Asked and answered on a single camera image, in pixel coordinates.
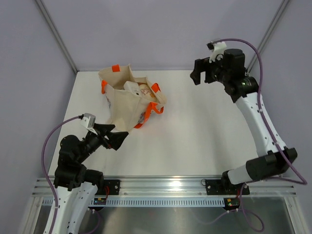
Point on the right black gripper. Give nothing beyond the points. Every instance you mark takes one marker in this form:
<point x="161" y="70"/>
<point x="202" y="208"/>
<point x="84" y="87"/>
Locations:
<point x="201" y="65"/>

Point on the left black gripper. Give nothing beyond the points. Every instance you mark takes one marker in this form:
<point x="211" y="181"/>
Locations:
<point x="115" y="138"/>

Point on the canvas bag orange handles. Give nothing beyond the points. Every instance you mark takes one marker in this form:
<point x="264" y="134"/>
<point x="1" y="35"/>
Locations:
<point x="127" y="110"/>

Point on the white rectangular lotion bottle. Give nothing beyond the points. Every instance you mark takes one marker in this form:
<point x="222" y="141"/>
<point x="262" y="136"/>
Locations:
<point x="132" y="87"/>

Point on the cream pump bottle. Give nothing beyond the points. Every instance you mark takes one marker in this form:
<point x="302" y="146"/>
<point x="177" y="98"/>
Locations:
<point x="147" y="93"/>

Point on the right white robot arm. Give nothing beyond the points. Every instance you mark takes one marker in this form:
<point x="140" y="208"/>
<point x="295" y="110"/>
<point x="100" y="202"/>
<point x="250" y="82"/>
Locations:
<point x="274" y="157"/>

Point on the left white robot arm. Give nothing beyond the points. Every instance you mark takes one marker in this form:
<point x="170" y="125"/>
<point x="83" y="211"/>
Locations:
<point x="74" y="185"/>

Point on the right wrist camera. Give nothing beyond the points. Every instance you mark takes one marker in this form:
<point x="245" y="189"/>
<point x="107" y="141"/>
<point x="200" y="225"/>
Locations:
<point x="217" y="49"/>

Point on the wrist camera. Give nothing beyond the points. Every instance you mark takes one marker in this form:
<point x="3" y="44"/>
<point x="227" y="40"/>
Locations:
<point x="217" y="49"/>
<point x="88" y="121"/>

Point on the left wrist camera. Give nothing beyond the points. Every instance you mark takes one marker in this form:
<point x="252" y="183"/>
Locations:
<point x="88" y="121"/>

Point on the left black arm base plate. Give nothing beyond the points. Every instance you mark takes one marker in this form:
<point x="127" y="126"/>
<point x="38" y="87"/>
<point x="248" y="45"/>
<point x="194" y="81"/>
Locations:
<point x="112" y="186"/>

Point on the white slotted cable duct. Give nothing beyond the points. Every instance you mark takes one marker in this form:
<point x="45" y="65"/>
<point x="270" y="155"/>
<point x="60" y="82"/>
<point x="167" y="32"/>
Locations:
<point x="158" y="202"/>

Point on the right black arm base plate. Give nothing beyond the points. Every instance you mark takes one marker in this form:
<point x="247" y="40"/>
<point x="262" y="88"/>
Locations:
<point x="216" y="187"/>

